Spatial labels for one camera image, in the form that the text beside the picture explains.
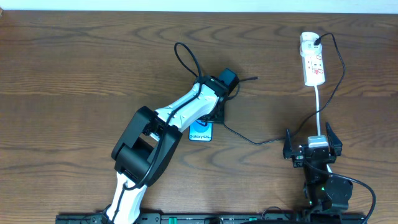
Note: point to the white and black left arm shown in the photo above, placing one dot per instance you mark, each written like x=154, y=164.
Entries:
x=149, y=141

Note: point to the white power strip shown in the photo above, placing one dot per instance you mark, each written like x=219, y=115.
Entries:
x=313, y=70

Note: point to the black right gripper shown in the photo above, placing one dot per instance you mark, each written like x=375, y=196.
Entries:
x=298, y=157

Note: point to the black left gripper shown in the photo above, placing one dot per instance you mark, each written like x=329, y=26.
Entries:
x=221, y=119

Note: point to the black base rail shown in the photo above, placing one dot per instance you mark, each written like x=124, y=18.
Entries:
x=156, y=218

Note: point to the white charger adapter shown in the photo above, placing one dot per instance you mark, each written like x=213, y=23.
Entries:
x=310, y=48

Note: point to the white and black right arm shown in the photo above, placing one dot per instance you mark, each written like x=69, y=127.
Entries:
x=325, y=191

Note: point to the blue Galaxy smartphone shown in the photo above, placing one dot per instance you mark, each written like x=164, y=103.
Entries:
x=200, y=131

